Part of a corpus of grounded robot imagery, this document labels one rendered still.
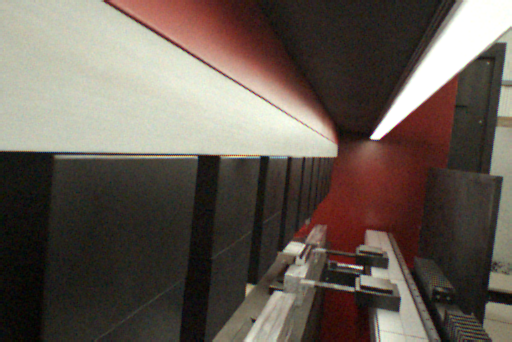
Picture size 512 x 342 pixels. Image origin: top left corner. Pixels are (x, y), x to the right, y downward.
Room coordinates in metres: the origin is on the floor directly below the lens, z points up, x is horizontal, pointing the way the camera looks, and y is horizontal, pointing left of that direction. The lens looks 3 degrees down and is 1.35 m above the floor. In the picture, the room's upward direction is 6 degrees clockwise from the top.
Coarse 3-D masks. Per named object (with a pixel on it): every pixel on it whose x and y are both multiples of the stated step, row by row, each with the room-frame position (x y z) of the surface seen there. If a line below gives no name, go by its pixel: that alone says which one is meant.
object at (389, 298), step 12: (360, 276) 1.17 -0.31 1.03; (372, 276) 1.17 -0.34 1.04; (324, 288) 1.14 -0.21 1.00; (336, 288) 1.13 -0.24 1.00; (348, 288) 1.14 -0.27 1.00; (360, 288) 1.09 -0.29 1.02; (372, 288) 1.08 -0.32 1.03; (384, 288) 1.08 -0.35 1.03; (396, 288) 1.13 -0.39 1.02; (360, 300) 1.08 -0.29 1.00; (372, 300) 1.07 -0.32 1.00; (384, 300) 1.07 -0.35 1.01; (396, 300) 1.06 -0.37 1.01
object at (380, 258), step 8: (320, 248) 1.59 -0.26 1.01; (360, 248) 1.53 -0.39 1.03; (368, 248) 1.54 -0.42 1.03; (376, 248) 1.55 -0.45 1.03; (344, 256) 1.54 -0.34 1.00; (352, 256) 1.54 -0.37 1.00; (360, 256) 1.49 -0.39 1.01; (368, 256) 1.49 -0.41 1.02; (376, 256) 1.48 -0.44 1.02; (384, 256) 1.49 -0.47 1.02; (360, 264) 1.49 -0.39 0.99; (368, 264) 1.48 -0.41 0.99; (376, 264) 1.48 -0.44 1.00; (384, 264) 1.47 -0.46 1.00
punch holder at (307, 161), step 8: (304, 160) 0.94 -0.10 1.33; (304, 168) 0.94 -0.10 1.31; (304, 176) 0.95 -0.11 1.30; (304, 184) 0.97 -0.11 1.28; (304, 192) 0.99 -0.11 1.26; (304, 200) 1.00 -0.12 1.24; (304, 208) 1.02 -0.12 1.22; (296, 216) 0.94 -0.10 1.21; (304, 216) 1.04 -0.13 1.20; (296, 224) 0.94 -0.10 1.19; (296, 232) 0.94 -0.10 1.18
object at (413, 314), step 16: (368, 240) 1.96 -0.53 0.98; (384, 240) 2.00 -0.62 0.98; (400, 256) 1.70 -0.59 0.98; (368, 272) 1.51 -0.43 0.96; (384, 272) 1.43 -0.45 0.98; (400, 272) 1.45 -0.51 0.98; (400, 288) 1.26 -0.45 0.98; (416, 288) 1.28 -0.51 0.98; (400, 304) 1.12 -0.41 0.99; (416, 304) 1.15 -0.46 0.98; (384, 320) 0.99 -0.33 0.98; (400, 320) 1.00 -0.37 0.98; (416, 320) 1.01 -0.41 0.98; (384, 336) 0.90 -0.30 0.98; (400, 336) 0.91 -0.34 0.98; (416, 336) 0.92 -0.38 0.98; (432, 336) 0.93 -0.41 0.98
